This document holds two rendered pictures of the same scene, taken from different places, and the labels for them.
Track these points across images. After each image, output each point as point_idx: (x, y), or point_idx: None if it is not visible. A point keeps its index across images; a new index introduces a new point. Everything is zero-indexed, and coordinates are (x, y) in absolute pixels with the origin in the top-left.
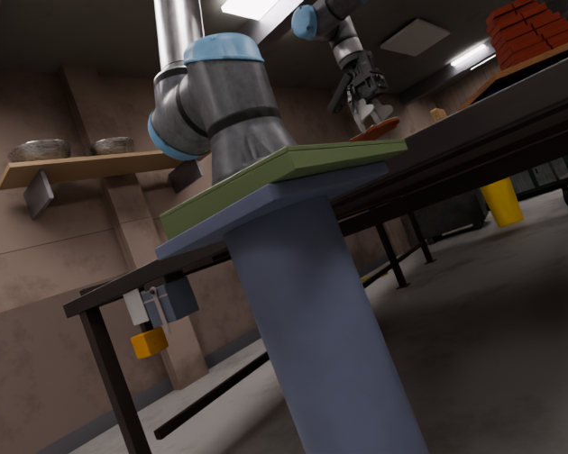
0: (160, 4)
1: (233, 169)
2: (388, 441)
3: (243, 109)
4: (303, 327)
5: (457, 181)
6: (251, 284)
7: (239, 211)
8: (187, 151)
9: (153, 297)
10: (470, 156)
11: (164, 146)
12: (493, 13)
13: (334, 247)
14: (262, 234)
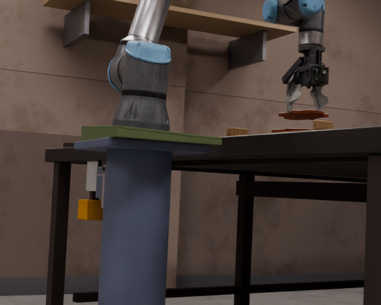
0: None
1: (118, 119)
2: (130, 286)
3: (137, 89)
4: (115, 212)
5: None
6: (105, 181)
7: (99, 143)
8: (121, 91)
9: (103, 173)
10: None
11: (110, 82)
12: None
13: (150, 180)
14: (116, 158)
